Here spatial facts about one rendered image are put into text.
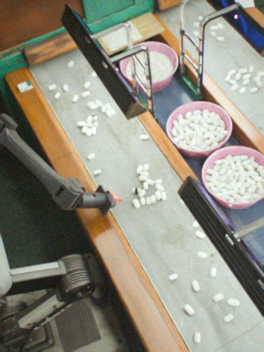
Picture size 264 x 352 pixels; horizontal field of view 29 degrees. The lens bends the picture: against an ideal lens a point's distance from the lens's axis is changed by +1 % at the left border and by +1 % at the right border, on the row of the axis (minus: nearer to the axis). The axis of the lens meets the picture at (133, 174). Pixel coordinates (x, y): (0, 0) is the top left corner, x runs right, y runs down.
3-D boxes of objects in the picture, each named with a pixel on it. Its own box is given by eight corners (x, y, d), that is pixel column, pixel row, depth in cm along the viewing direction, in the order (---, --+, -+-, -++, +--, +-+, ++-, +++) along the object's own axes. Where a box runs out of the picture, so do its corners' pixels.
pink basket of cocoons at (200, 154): (204, 175, 204) (205, 162, 196) (155, 144, 215) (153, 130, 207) (243, 135, 213) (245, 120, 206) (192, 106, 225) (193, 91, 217)
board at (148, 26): (103, 58, 235) (103, 56, 234) (90, 39, 243) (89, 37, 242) (165, 31, 241) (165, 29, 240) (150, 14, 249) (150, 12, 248)
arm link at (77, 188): (59, 209, 170) (73, 190, 168) (45, 188, 177) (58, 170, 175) (84, 214, 179) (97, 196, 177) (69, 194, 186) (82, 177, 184)
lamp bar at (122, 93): (127, 121, 176) (125, 107, 170) (60, 21, 209) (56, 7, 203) (147, 112, 178) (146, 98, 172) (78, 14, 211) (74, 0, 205)
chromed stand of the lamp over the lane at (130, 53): (120, 141, 218) (105, 66, 181) (101, 112, 228) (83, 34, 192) (158, 124, 221) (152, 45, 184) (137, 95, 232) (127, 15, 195)
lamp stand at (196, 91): (199, 105, 225) (201, 23, 188) (177, 78, 236) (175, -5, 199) (236, 88, 229) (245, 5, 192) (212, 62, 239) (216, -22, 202)
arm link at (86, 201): (76, 212, 174) (82, 199, 171) (67, 199, 178) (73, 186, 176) (92, 211, 179) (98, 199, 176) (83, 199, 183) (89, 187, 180)
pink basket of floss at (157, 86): (168, 103, 228) (167, 88, 220) (113, 91, 235) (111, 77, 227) (185, 62, 241) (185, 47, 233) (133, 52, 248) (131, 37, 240)
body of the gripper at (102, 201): (103, 184, 184) (87, 183, 179) (115, 204, 179) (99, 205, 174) (95, 196, 188) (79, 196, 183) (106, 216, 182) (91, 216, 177)
